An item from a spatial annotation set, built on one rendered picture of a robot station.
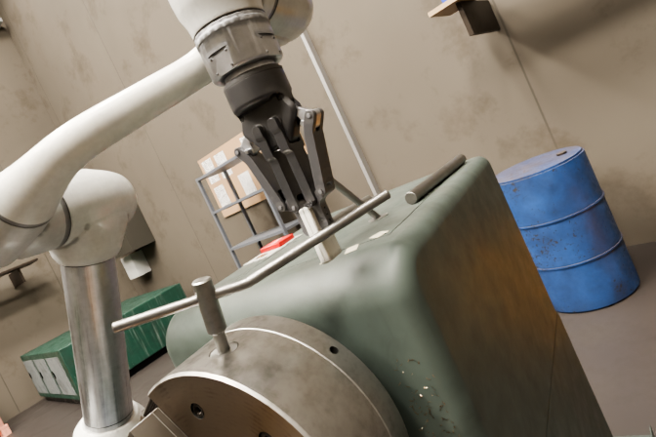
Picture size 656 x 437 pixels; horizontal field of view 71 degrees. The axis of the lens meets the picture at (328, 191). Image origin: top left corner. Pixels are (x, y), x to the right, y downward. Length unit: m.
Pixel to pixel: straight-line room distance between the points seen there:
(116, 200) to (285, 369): 0.59
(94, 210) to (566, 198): 2.40
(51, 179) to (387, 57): 3.43
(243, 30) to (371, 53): 3.54
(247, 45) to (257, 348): 0.33
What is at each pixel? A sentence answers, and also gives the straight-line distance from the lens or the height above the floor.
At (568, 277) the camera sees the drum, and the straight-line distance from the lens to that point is 2.96.
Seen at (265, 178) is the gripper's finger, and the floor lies 1.39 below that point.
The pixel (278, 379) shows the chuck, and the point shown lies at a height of 1.20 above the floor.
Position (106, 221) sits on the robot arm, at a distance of 0.98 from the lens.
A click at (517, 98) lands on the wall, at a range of 3.61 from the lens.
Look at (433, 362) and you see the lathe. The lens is 0.57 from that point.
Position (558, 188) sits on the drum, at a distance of 2.81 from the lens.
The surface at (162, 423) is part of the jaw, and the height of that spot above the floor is 1.19.
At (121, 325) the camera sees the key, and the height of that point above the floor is 1.31.
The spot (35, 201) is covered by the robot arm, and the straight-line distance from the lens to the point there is 0.80.
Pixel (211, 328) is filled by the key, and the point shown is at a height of 1.27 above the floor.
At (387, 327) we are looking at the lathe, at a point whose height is 1.17.
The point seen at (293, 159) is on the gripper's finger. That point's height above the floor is 1.40.
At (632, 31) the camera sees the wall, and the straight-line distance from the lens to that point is 3.45.
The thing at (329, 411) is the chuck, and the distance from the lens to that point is 0.50.
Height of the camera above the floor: 1.37
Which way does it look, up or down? 3 degrees down
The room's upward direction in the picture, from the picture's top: 25 degrees counter-clockwise
